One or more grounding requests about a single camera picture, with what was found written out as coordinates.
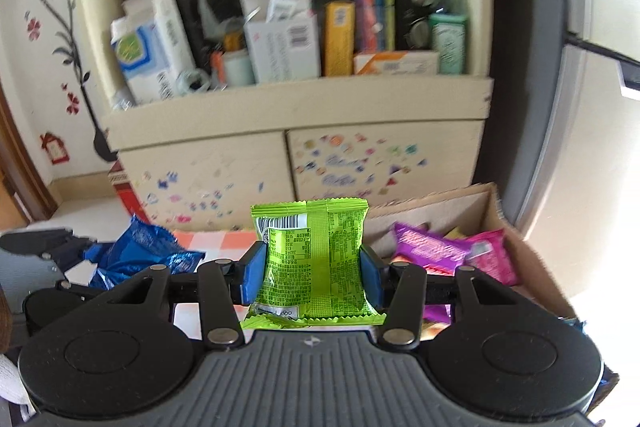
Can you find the white blue medicine box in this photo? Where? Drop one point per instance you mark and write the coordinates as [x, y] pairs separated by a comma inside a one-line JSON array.
[[135, 62]]

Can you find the purple snack packet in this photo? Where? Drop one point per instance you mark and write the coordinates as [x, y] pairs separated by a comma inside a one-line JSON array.
[[430, 247]]

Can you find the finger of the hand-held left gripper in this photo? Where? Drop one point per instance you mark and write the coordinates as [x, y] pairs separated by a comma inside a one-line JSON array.
[[40, 241]]

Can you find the yellow box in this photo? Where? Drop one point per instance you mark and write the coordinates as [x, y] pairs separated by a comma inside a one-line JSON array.
[[340, 39]]

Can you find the pink snack packet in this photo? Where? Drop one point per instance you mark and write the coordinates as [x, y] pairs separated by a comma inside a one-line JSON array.
[[492, 257]]

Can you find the green snack packet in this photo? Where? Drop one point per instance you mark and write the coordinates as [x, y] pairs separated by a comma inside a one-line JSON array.
[[310, 267]]

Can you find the white tall box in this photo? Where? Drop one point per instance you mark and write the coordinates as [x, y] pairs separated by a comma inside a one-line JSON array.
[[172, 37]]

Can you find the white roll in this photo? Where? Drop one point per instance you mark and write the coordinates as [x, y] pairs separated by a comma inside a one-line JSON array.
[[237, 69]]

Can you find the cream sticker-covered cabinet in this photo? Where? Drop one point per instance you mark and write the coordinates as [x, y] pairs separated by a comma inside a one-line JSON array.
[[210, 167]]

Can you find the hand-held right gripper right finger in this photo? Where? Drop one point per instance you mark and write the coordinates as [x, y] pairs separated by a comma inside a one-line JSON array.
[[371, 277]]

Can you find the red cardboard box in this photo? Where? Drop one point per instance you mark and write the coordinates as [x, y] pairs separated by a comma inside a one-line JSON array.
[[122, 192]]

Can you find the red house outlet sticker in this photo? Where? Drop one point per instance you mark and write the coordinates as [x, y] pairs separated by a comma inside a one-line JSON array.
[[54, 149]]

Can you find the white cardboard box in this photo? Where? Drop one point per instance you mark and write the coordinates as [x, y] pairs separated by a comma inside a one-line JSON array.
[[440, 207]]

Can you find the dark blue snack packet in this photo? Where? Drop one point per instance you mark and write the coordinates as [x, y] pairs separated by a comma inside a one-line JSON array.
[[574, 324]]

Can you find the small orange packet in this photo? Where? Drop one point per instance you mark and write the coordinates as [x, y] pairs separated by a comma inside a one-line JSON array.
[[234, 42]]

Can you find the pink checkered tablecloth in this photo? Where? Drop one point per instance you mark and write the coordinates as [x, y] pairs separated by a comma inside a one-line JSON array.
[[220, 242]]

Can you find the colourful marker pack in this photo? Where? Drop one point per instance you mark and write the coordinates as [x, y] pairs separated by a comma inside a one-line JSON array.
[[372, 17]]

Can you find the black vase flower wall sticker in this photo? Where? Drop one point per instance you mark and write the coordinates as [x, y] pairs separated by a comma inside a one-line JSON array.
[[70, 52]]

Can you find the brown wooden door frame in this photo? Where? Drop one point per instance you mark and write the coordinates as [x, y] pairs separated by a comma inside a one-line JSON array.
[[20, 187]]

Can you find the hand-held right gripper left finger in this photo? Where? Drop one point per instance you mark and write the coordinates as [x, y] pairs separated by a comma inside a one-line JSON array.
[[252, 274]]

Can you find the orange white flat box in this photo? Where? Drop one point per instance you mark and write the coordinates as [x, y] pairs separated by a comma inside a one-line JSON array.
[[395, 63]]

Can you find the white open carton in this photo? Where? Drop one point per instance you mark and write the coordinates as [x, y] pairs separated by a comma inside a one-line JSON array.
[[282, 52]]

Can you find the silver refrigerator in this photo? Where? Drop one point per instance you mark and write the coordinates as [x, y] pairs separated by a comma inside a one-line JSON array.
[[600, 147]]

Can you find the blue foil snack packet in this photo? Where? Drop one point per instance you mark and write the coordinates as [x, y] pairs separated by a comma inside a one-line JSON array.
[[140, 252]]

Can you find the green glass bottle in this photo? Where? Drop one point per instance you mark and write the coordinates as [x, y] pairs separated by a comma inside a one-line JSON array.
[[447, 37]]

